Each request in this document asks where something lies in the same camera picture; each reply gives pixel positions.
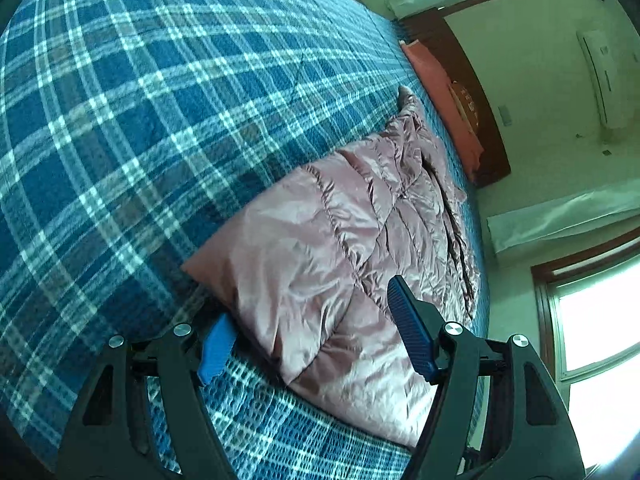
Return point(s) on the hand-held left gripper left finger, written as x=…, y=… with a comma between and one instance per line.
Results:
x=215, y=351

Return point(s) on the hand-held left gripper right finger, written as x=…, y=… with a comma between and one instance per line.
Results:
x=411, y=331

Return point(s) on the pink puffer jacket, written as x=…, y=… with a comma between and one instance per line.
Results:
x=310, y=260

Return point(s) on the wooden framed window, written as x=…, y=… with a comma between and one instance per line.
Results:
x=595, y=340

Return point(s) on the wooden headboard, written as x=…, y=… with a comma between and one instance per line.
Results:
x=496, y=152

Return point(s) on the brown patterned cushion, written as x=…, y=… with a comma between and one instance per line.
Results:
x=465, y=106

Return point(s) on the red pillow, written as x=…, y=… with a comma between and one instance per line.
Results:
x=439, y=87

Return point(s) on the blue plaid bedspread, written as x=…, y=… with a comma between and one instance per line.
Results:
x=125, y=110

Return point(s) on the white air conditioner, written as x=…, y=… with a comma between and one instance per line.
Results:
x=602, y=76

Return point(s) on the wall outlet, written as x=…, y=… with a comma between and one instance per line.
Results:
x=506, y=115

